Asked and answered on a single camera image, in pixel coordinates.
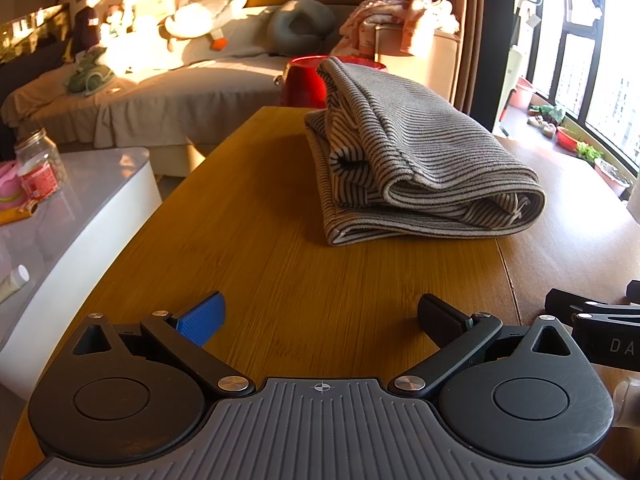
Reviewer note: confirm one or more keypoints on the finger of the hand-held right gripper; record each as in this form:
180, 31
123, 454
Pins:
570, 302

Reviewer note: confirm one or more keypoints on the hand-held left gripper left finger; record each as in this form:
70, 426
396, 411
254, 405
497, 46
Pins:
200, 320

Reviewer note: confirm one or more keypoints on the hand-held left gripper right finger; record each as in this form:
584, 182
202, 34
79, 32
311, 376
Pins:
442, 320

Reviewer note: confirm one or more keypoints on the beige striped knit garment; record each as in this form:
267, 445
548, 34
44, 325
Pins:
415, 160

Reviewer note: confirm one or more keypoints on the pile of pink clothes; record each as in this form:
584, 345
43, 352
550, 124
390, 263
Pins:
395, 12

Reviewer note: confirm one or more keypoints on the person's right hand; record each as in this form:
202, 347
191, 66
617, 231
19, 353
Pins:
629, 402

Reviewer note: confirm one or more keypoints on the clay flower pot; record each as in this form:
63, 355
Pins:
612, 177

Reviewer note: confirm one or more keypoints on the white coffee table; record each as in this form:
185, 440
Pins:
75, 240

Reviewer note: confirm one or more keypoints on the red flower pot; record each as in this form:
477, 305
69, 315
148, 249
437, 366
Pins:
567, 139

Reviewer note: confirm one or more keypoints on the white cream tube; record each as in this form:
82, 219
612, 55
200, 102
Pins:
12, 282

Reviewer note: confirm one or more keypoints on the yellow flat box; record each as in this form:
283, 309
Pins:
17, 214

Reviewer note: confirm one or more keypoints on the pink plastic basin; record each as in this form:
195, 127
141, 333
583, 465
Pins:
522, 94

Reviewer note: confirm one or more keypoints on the glass jar red label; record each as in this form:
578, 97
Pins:
40, 167

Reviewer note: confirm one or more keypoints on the beige sofa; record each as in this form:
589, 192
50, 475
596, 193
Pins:
190, 95

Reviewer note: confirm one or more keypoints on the pink plastic toy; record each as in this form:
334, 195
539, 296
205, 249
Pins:
10, 187

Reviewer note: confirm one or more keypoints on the beige side cabinet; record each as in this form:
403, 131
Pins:
435, 70

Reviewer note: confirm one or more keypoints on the green plush toy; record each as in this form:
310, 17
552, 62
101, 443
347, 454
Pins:
87, 72

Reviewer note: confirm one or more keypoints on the beige curtain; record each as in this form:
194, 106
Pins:
480, 35

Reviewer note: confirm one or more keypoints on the grey neck pillow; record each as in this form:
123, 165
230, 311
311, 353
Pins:
300, 27

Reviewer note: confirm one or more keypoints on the white goose plush toy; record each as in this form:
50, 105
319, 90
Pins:
205, 5

